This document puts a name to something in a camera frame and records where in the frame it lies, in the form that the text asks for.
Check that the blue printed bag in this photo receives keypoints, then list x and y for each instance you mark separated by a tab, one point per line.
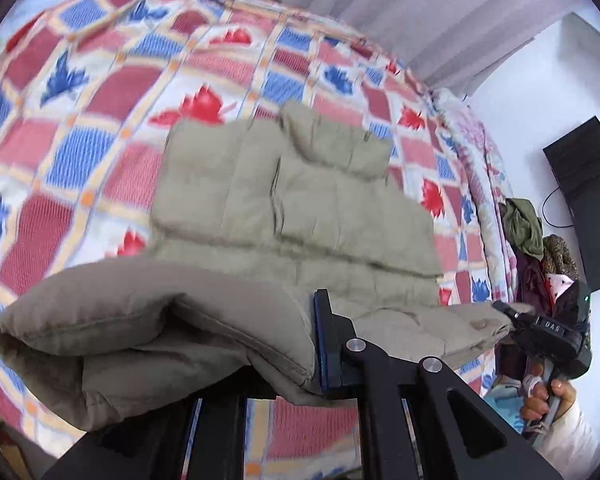
500	400

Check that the pink floral blanket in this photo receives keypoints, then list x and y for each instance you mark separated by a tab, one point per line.
470	135

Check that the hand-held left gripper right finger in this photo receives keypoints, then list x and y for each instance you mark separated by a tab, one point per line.
321	340

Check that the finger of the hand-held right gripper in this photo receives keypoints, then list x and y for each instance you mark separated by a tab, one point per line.
507	314

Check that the person's right hand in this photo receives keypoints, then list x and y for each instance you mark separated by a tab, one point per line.
535	405

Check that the leaf print patchwork quilt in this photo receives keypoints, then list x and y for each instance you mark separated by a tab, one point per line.
80	85

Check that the black flat screen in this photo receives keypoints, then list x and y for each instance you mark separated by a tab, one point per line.
585	185

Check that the brown patterned garment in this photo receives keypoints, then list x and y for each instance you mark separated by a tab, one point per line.
560	257

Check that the wide grey curtain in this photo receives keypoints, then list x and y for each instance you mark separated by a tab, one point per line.
405	10

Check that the person's right forearm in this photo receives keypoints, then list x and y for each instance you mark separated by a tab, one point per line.
575	435

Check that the khaki puffer jacket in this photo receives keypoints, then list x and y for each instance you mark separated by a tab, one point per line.
230	210

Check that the olive green garment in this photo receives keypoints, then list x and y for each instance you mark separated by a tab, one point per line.
522	225

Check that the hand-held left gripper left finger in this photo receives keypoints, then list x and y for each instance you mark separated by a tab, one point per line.
220	440

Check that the dark maroon clothes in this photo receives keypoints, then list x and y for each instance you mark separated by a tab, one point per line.
530	275

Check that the light blue floral sheet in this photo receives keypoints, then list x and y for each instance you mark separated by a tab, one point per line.
35	5

